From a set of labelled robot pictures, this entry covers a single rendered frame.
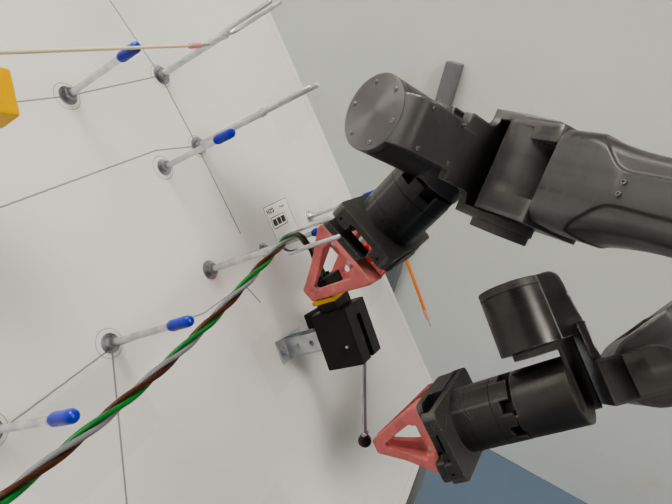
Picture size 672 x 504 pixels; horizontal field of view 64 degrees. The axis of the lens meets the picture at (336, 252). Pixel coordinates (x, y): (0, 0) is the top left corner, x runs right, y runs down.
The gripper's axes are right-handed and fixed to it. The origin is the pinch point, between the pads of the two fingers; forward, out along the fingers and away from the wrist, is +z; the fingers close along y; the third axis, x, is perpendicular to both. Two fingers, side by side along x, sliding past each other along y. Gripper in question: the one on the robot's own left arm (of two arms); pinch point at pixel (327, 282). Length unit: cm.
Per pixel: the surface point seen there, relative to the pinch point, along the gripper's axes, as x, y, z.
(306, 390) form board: 6.5, -0.1, 10.7
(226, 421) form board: 4.0, 11.7, 9.6
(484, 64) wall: -29, -119, -14
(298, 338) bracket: 2.1, 0.9, 6.4
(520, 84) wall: -18, -119, -17
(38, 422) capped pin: -1.4, 28.9, 0.9
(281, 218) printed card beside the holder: -9.8, -6.5, 3.1
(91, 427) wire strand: 0.8, 28.2, -1.5
